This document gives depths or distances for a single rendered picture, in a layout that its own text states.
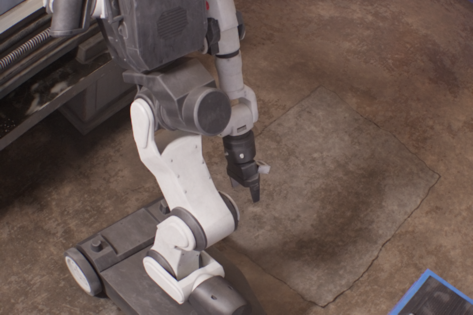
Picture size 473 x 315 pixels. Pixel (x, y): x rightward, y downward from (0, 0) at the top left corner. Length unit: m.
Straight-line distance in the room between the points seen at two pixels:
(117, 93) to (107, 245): 0.93
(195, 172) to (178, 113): 0.25
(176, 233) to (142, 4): 0.68
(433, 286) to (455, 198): 2.04
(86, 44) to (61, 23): 1.10
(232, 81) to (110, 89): 1.16
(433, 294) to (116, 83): 2.19
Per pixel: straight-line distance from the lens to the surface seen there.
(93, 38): 2.94
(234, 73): 2.09
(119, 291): 2.47
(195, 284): 2.33
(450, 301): 1.33
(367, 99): 3.61
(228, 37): 2.06
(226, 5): 2.01
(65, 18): 1.81
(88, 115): 3.16
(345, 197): 3.13
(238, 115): 2.16
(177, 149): 2.03
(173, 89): 1.85
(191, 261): 2.37
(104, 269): 2.51
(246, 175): 2.24
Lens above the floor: 2.27
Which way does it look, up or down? 44 degrees down
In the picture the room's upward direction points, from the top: 12 degrees clockwise
